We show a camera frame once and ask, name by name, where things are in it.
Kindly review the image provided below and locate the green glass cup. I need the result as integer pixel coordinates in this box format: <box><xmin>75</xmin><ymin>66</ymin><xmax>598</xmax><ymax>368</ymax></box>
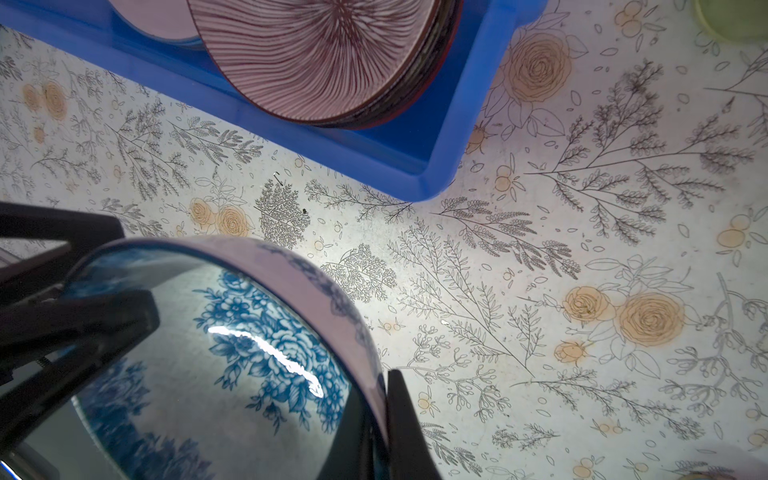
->
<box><xmin>693</xmin><ymin>0</ymin><xmax>767</xmax><ymax>43</ymax></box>

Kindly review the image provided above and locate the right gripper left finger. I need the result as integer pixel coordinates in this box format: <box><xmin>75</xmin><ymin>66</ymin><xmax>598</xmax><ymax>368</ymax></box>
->
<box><xmin>1</xmin><ymin>202</ymin><xmax>160</xmax><ymax>450</ymax></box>

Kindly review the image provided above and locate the blue plastic bin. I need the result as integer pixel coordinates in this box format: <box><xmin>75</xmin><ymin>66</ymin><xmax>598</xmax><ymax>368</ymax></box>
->
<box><xmin>1</xmin><ymin>1</ymin><xmax>546</xmax><ymax>201</ymax></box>

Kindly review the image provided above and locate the purple striped bowl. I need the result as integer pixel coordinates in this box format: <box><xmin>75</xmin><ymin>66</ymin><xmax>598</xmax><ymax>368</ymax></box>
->
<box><xmin>189</xmin><ymin>1</ymin><xmax>454</xmax><ymax>126</ymax></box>

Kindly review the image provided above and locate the blue white bottom bowl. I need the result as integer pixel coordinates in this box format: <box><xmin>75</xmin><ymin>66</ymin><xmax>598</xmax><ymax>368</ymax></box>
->
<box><xmin>11</xmin><ymin>235</ymin><xmax>391</xmax><ymax>480</ymax></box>

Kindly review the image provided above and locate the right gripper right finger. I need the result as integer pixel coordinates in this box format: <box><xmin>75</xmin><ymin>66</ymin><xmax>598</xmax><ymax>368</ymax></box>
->
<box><xmin>386</xmin><ymin>370</ymin><xmax>442</xmax><ymax>480</ymax></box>

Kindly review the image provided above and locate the black white leaf bowl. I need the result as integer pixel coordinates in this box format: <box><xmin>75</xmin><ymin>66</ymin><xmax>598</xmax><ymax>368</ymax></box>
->
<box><xmin>320</xmin><ymin>0</ymin><xmax>463</xmax><ymax>130</ymax></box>

